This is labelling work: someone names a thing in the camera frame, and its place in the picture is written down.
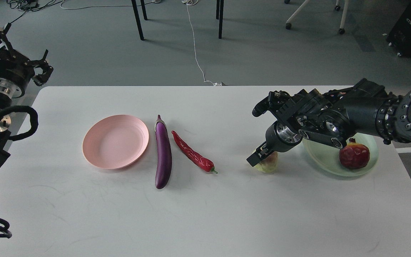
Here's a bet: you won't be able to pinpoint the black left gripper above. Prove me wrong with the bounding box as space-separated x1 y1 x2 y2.
0 23 54 98

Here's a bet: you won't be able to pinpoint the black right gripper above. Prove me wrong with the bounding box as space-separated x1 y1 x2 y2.
246 89 356 167

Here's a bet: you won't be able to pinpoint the green pink peach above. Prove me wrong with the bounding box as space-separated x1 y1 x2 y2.
254 152 278 173

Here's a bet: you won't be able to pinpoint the red chili pepper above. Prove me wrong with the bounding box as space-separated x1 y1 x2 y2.
171 130 218 174

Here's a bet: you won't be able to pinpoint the dark red pomegranate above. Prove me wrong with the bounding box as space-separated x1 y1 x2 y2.
338 138 370 170

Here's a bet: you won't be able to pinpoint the purple eggplant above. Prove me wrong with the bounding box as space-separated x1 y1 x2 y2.
155 115 172 189

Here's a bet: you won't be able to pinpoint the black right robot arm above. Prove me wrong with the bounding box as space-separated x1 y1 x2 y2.
247 79 411 166

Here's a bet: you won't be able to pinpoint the light green plate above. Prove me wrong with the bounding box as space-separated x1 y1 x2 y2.
302 133 379 177

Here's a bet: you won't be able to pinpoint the white chair base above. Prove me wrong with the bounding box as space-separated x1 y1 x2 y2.
284 0 352 35

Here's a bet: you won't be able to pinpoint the black table leg left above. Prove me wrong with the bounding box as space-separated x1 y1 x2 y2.
131 0 148 41

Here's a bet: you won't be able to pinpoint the black table leg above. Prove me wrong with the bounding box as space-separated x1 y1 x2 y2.
215 0 224 39
131 0 148 41

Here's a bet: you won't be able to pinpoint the pink plate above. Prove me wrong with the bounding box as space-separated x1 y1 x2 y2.
82 115 149 170

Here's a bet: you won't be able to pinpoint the black table leg right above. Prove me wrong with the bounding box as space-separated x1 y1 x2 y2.
215 0 224 39

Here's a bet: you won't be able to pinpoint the black floor cables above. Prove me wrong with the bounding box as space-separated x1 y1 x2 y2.
6 0 63 24

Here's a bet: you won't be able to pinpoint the white floor cable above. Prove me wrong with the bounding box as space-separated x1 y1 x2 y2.
181 0 222 86

